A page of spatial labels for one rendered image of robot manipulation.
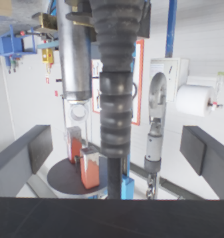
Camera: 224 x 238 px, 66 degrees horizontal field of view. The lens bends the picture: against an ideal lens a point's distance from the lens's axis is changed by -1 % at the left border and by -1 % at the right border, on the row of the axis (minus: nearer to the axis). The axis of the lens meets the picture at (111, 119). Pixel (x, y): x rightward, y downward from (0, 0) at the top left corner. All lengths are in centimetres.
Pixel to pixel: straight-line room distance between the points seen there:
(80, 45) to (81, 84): 24
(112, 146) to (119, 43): 13
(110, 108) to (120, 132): 4
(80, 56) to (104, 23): 98
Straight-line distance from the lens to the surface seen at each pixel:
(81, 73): 119
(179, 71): 168
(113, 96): 21
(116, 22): 21
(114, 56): 21
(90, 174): 128
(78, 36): 120
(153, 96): 31
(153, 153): 38
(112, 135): 22
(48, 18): 142
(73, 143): 156
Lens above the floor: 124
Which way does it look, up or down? 17 degrees up
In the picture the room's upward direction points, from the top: 180 degrees counter-clockwise
